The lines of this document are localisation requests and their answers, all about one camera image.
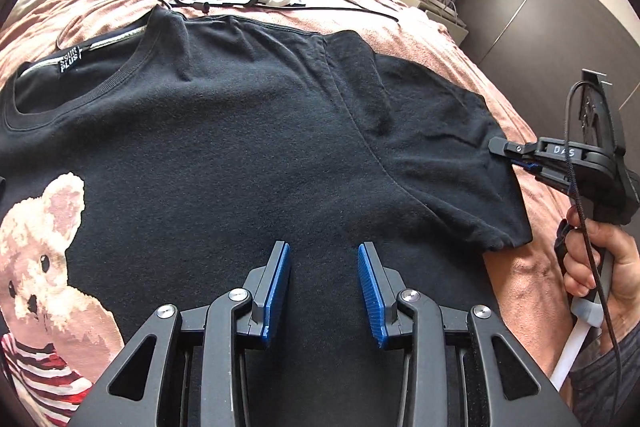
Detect person's right hand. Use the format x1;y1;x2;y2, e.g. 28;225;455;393
562;206;640;351

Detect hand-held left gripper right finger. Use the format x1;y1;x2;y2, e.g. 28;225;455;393
357;243;581;427

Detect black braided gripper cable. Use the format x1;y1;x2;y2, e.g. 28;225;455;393
562;79;623;408

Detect black bear print t-shirt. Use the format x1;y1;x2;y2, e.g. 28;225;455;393
0;4;533;427

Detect dark wardrobe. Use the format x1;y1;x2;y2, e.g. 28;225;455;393
450;0;640;112

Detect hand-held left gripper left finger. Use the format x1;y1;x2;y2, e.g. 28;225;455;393
67;242;293;427

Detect brown fleece blanket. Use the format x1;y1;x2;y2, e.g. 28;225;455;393
0;0;601;408

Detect person's right forearm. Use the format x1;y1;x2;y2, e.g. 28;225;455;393
567;332;640;427

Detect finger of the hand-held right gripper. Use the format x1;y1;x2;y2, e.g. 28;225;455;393
509;158;574;196
487;136;545;160

